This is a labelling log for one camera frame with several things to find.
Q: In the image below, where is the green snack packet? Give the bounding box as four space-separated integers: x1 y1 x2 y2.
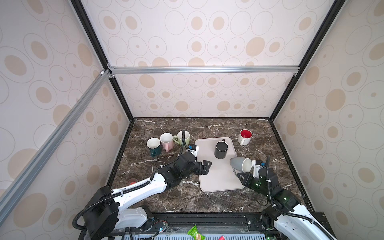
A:
187 225 206 240

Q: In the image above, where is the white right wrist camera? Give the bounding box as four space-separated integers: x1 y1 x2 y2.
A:
252 160 265 179

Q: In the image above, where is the black corner frame post left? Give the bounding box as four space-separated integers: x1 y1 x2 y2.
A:
70 0 135 122

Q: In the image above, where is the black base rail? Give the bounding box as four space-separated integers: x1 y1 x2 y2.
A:
134 213 288 240

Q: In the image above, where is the dark green faceted mug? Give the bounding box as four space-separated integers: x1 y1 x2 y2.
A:
147 138 162 158

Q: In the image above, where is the grey mug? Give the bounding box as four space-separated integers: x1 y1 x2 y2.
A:
230 157 252 174

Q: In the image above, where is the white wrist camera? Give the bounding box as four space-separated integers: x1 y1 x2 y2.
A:
252 160 265 179
188 144 199 159

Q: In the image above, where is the white mug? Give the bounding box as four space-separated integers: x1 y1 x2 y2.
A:
238 130 253 146

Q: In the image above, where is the aluminium rail back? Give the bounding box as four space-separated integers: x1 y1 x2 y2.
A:
101 65 300 76

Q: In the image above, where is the black mug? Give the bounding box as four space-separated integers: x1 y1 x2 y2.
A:
214 139 229 160

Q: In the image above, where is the beige plastic tray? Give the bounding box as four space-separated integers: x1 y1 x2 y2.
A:
195 137 244 193

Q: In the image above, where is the black corner frame post right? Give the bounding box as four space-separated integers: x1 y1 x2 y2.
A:
269 0 346 123

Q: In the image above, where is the aluminium rail left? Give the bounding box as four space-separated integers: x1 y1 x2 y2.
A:
1 70 111 225

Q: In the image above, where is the aluminium rail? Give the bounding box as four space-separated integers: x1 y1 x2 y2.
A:
101 65 300 76
1 70 111 225

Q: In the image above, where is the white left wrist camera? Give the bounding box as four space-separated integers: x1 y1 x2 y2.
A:
188 144 199 159

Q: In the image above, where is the pink faceted mug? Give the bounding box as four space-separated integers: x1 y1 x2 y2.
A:
160 133 174 153

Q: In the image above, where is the black corner frame post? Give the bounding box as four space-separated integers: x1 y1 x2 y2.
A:
70 0 135 122
269 0 346 123

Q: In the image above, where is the clear cup with red object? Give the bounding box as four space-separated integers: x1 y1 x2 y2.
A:
128 178 138 186

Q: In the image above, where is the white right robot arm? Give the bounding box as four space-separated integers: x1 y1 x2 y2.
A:
230 157 335 240

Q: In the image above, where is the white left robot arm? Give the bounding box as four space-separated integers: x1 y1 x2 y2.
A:
72 142 212 240

